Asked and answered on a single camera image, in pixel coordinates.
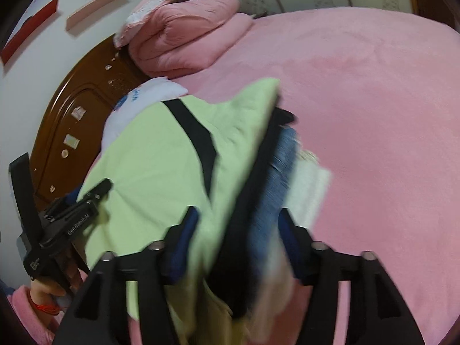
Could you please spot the small white printed pillow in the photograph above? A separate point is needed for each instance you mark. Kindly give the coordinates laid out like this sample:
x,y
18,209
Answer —
x,y
151,93

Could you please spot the folded pink quilt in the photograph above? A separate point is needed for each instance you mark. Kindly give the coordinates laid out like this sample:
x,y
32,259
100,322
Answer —
x,y
187,32

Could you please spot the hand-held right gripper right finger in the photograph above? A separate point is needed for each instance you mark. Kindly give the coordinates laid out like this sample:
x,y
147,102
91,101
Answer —
x,y
287,237

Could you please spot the person's left hand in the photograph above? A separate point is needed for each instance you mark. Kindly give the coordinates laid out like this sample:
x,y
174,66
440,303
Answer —
x,y
46,294

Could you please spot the green and black hooded jacket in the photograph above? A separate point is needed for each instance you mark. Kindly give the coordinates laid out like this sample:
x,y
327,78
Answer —
x,y
161,187

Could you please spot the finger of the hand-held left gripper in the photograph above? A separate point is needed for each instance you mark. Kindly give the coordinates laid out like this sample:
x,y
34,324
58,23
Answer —
x,y
97,191
21,187

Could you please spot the bed with pink sheet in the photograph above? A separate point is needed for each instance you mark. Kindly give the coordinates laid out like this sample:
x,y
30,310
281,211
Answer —
x,y
359,115

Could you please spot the person's left forearm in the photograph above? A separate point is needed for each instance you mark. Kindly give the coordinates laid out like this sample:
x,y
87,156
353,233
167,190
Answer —
x,y
21,305

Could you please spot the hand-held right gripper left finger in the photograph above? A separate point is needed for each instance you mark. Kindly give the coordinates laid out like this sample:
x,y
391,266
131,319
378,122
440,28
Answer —
x,y
185,237

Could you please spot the pink wall shelf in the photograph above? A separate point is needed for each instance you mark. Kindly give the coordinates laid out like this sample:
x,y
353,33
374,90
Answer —
x,y
97,7

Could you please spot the red wall shelf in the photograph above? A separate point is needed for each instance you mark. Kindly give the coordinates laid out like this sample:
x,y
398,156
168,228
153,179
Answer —
x,y
32,28

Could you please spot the brown wooden headboard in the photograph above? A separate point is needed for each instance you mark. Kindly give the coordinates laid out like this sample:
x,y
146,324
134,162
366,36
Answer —
x,y
72,115

